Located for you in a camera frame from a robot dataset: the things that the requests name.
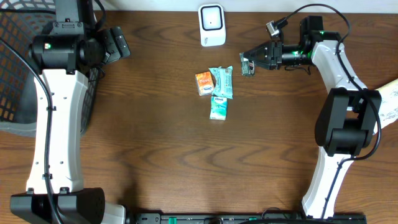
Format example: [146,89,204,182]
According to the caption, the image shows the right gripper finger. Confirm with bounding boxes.
[243,42,271,59]
[248,58,271,70]

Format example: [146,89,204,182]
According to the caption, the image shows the teal snack packet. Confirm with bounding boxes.
[209,66,233,99]

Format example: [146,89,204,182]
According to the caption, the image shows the light blue tissue pack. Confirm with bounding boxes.
[210,96,228,121]

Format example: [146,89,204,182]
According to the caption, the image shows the small orange carton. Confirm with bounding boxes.
[195,72,215,96]

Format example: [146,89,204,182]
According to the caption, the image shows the large yellow snack bag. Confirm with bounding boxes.
[377,79,398,128]

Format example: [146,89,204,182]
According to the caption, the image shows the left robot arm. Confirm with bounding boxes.
[10,1,133,224]

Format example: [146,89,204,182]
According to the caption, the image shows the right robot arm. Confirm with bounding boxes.
[243,16,382,220]

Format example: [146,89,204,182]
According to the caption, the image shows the grey plastic mesh basket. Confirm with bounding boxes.
[0,0,102,138]

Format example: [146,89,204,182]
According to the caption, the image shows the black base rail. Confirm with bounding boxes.
[125,212,368,224]

